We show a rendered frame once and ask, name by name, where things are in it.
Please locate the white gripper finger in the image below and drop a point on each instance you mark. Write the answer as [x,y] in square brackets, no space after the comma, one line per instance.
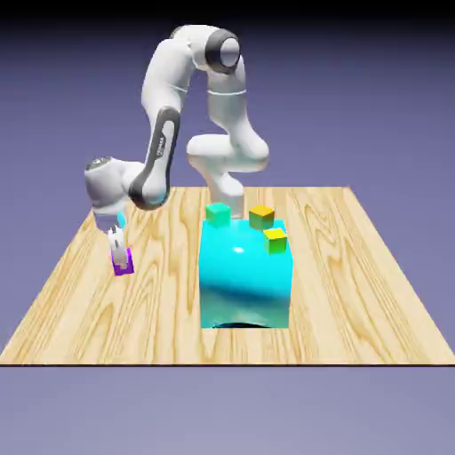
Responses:
[121,257]

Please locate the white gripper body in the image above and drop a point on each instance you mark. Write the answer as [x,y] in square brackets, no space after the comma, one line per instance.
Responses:
[116,241]

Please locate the small purple cube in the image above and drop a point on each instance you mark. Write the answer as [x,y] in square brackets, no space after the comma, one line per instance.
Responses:
[124,268]

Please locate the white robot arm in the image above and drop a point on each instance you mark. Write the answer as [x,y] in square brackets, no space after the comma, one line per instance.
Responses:
[163,89]

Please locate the small green cube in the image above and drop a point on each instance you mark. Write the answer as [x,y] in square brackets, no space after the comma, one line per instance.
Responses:
[218,214]

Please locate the small orange cube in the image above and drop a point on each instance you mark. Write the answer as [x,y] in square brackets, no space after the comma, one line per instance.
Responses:
[261,217]

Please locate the small yellow cube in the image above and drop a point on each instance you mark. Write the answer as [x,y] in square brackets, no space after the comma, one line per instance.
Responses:
[276,241]

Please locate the large cyan box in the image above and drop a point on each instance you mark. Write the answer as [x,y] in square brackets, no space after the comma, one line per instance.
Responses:
[244,273]

